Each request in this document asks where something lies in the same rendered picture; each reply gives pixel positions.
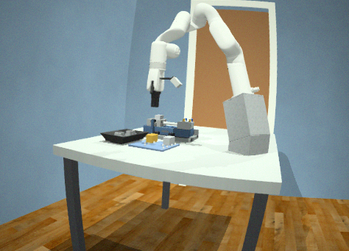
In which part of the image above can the yellow rectangular block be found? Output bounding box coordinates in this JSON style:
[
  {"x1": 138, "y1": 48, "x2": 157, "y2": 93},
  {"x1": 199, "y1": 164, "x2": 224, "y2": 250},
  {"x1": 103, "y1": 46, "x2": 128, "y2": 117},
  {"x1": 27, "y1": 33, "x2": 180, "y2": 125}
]
[{"x1": 146, "y1": 133, "x2": 158, "y2": 143}]

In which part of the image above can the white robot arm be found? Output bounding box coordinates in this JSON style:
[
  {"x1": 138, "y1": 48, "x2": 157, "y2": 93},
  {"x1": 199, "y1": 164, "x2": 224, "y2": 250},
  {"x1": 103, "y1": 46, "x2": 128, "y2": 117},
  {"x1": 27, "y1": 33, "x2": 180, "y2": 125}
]
[{"x1": 149, "y1": 3, "x2": 259, "y2": 96}]

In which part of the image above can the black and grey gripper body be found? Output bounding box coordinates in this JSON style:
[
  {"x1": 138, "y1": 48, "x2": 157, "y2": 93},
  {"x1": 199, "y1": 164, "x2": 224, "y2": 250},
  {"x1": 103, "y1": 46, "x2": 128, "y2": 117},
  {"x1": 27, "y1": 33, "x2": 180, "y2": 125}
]
[{"x1": 147, "y1": 68, "x2": 166, "y2": 91}]

